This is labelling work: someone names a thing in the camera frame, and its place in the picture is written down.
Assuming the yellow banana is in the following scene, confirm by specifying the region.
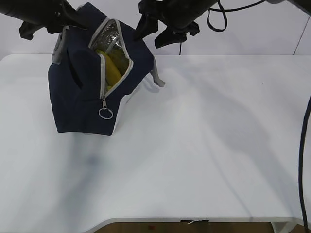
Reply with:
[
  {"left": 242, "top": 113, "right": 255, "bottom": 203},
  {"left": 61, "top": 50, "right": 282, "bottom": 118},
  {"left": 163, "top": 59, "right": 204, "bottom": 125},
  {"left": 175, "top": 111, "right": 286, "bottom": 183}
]
[{"left": 95, "top": 50, "right": 122, "bottom": 91}]

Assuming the black cable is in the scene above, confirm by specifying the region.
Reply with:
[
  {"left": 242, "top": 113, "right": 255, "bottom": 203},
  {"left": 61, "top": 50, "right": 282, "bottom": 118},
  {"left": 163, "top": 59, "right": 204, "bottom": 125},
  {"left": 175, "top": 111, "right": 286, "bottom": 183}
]
[{"left": 298, "top": 93, "right": 311, "bottom": 233}]

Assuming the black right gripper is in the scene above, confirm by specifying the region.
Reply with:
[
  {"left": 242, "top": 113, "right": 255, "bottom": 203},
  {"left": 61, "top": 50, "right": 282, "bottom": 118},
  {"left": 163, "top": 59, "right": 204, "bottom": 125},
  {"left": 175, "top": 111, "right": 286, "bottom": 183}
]
[{"left": 133, "top": 0, "right": 200, "bottom": 50}]

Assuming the white table leg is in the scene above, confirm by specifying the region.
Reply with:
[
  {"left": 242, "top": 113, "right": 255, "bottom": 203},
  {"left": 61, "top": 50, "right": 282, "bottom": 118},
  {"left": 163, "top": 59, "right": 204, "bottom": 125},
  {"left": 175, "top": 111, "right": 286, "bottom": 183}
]
[{"left": 271, "top": 222, "right": 297, "bottom": 233}]

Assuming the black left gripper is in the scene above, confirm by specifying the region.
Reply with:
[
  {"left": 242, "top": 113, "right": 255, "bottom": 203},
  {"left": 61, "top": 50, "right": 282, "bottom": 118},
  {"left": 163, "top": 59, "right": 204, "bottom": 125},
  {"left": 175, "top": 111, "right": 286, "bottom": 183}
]
[{"left": 0, "top": 0, "right": 89, "bottom": 40}]

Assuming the navy blue lunch bag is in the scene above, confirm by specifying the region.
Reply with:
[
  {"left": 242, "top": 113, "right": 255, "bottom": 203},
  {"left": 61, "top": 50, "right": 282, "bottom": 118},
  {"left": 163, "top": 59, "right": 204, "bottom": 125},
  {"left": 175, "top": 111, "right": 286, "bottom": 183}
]
[{"left": 48, "top": 3, "right": 165, "bottom": 136}]

